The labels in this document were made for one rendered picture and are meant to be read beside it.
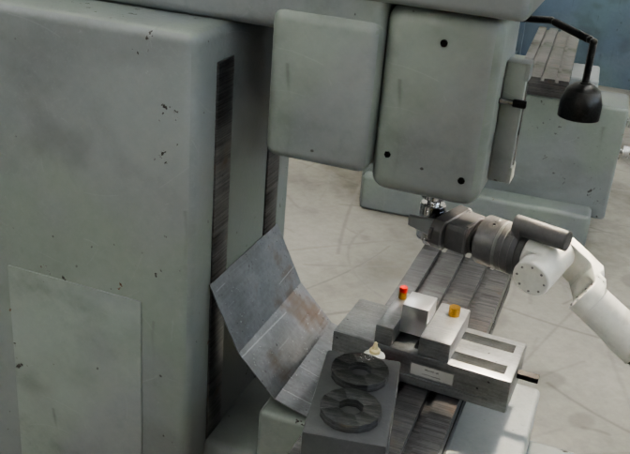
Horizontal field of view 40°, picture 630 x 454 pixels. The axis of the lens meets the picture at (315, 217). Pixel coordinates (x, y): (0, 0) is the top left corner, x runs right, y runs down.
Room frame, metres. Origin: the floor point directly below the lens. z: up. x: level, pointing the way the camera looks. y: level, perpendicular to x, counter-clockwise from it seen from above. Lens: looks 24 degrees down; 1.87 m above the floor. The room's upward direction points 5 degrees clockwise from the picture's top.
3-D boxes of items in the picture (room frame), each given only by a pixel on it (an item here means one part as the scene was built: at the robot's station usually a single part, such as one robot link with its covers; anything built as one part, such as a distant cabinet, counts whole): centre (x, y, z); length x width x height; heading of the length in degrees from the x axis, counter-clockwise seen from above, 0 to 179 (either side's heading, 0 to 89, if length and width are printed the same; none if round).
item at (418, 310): (1.47, -0.22, 1.03); 0.06 x 0.05 x 0.06; 159
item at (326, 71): (1.53, -0.03, 1.47); 0.24 x 0.19 x 0.26; 161
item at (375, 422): (1.08, -0.08, 1.02); 0.22 x 0.12 x 0.20; 172
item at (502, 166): (1.43, -0.32, 1.44); 0.04 x 0.04 x 0.21; 71
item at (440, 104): (1.46, -0.21, 1.47); 0.21 x 0.19 x 0.32; 161
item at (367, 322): (1.46, -0.24, 0.97); 0.35 x 0.15 x 0.11; 69
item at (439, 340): (1.45, -0.27, 1.01); 0.15 x 0.06 x 0.04; 159
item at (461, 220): (1.41, -0.29, 1.23); 0.13 x 0.12 x 0.10; 143
